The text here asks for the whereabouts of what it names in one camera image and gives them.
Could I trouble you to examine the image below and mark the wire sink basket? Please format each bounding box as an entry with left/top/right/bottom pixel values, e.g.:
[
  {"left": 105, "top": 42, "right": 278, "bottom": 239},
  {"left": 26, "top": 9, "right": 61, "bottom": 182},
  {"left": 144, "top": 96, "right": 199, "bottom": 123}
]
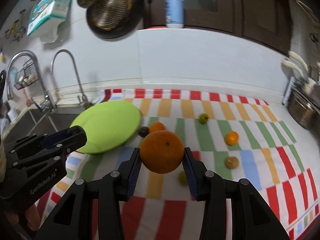
[{"left": 14, "top": 59, "right": 39, "bottom": 90}]

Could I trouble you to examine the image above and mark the colourful checkered tablecloth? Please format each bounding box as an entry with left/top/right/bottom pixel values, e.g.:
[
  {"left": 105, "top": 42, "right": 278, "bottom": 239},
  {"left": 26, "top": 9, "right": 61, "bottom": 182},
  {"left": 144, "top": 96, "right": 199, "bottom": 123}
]
[{"left": 36, "top": 89, "right": 319, "bottom": 239}]

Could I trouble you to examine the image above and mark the operator left hand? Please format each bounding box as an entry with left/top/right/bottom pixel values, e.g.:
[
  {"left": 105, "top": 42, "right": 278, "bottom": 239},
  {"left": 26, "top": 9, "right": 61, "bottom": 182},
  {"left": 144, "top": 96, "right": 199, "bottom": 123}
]
[{"left": 4, "top": 204, "right": 41, "bottom": 231}]

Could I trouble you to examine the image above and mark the small orange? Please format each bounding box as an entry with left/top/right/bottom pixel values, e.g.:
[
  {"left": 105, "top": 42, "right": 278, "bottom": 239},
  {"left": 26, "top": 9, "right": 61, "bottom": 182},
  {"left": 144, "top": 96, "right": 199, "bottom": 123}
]
[
  {"left": 149, "top": 121, "right": 166, "bottom": 133},
  {"left": 225, "top": 131, "right": 239, "bottom": 146}
]

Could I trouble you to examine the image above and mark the chrome pull faucet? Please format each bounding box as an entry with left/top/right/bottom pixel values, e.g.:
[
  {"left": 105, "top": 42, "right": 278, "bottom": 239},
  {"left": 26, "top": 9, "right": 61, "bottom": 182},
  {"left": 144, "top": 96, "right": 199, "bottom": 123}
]
[{"left": 6, "top": 50, "right": 56, "bottom": 112}]

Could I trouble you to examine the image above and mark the steel sink basin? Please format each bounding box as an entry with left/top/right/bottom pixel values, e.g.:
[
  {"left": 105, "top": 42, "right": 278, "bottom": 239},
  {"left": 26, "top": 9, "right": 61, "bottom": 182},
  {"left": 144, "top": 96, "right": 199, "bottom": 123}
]
[{"left": 3, "top": 107, "right": 85, "bottom": 144}]

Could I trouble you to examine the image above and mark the green round plate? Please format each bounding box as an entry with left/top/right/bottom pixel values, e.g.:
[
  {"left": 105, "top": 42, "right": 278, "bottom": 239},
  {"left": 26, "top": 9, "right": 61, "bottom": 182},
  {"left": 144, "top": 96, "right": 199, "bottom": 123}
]
[{"left": 71, "top": 100, "right": 141, "bottom": 154}]

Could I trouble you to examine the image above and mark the dark plum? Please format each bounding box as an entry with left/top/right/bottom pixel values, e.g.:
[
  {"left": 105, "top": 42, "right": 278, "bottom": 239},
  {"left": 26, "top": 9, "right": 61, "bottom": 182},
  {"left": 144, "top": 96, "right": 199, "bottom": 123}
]
[{"left": 138, "top": 126, "right": 149, "bottom": 138}]

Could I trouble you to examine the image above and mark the stainless steel pot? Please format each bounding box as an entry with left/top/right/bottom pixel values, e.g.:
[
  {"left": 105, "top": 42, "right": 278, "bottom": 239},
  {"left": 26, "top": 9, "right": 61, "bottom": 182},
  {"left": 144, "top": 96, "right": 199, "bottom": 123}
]
[{"left": 287, "top": 88, "right": 319, "bottom": 130}]

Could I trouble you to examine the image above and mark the teal white paper box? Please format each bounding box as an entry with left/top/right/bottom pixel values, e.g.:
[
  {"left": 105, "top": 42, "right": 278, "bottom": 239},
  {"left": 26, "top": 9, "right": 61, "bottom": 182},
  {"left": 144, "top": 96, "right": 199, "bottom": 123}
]
[{"left": 27, "top": 0, "right": 71, "bottom": 44}]

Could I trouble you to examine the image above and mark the cream pan handle lower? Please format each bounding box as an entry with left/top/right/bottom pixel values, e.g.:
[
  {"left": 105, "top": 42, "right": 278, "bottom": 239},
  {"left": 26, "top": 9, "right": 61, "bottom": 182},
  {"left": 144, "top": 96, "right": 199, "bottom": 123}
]
[{"left": 281, "top": 60, "right": 304, "bottom": 78}]

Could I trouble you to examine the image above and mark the cream pan handle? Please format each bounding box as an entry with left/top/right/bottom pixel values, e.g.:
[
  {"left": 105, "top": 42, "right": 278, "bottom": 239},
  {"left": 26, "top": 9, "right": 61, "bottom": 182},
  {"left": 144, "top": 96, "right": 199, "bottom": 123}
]
[
  {"left": 281, "top": 60, "right": 304, "bottom": 78},
  {"left": 288, "top": 50, "right": 309, "bottom": 73}
]

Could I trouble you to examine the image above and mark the large orange with stem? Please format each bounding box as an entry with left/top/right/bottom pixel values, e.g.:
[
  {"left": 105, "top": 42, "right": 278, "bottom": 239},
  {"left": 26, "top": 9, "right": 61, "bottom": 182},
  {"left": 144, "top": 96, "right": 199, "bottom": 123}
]
[{"left": 139, "top": 131, "right": 184, "bottom": 174}]

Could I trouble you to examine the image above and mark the black frying pan hanging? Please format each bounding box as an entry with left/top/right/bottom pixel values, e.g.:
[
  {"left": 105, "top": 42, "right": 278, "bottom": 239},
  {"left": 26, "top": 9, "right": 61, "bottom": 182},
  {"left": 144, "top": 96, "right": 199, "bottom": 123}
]
[{"left": 86, "top": 0, "right": 144, "bottom": 40}]

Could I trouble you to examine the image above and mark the cream pan handle upper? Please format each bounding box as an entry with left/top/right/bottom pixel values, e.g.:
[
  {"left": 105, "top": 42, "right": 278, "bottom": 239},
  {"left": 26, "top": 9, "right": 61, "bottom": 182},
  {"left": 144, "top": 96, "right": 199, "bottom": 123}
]
[{"left": 288, "top": 50, "right": 309, "bottom": 73}]

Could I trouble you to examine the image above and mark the yellow-green round fruit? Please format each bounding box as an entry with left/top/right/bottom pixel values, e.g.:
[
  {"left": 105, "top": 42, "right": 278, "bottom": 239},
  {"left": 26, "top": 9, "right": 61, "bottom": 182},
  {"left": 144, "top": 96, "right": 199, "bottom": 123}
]
[{"left": 177, "top": 171, "right": 188, "bottom": 186}]

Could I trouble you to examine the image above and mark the chrome gooseneck faucet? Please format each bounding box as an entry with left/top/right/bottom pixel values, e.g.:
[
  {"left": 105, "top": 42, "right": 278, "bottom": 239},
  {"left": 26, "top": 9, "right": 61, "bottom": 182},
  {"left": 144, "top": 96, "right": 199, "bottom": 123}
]
[{"left": 49, "top": 49, "right": 94, "bottom": 110}]

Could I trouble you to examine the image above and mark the metal dish rack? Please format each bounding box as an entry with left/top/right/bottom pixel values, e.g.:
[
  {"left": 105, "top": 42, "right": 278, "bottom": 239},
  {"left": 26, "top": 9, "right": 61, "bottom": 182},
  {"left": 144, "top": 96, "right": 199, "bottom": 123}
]
[{"left": 281, "top": 76, "right": 319, "bottom": 107}]

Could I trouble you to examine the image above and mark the brownish green round fruit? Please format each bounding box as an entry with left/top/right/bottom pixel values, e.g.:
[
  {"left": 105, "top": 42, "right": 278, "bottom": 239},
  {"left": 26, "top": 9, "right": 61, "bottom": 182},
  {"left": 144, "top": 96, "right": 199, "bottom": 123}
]
[{"left": 225, "top": 156, "right": 239, "bottom": 170}]

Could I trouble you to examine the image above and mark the blue white pump bottle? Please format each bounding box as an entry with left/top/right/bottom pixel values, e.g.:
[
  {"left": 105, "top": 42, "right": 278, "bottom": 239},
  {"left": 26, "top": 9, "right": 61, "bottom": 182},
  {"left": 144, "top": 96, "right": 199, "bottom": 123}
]
[{"left": 165, "top": 0, "right": 184, "bottom": 29}]

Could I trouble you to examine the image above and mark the green lime far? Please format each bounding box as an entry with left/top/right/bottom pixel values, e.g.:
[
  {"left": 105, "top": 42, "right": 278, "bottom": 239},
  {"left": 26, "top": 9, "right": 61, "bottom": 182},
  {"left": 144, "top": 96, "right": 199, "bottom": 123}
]
[{"left": 198, "top": 113, "right": 209, "bottom": 124}]

